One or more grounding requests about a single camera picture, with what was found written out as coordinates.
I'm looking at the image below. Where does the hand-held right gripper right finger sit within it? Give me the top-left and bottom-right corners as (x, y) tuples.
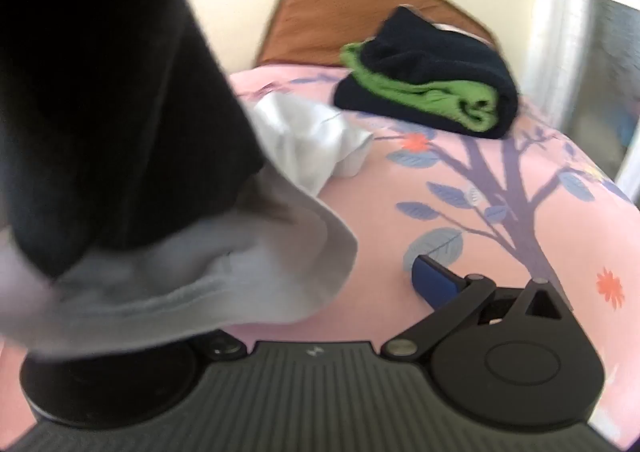
(382, 254), (576, 365)

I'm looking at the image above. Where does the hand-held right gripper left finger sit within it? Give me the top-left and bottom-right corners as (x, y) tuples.
(192, 329), (248, 363)

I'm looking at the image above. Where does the white garment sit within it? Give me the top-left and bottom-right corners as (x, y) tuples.
(0, 92), (375, 355)

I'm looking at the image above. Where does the black garment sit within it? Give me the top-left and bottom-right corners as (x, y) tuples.
(0, 0), (266, 277)

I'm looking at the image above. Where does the pink tree-print bedsheet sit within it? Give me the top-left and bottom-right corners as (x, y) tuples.
(0, 64), (640, 452)

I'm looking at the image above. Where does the green knit garment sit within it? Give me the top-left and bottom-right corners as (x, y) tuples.
(340, 42), (498, 135)

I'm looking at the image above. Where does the folded navy garment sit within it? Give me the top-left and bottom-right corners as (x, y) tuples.
(332, 6), (521, 140)

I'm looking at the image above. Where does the frosted glass window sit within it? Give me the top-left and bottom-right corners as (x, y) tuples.
(525, 0), (640, 193)

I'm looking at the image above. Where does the brown cushion mat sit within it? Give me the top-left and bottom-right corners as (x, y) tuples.
(255, 0), (498, 67)

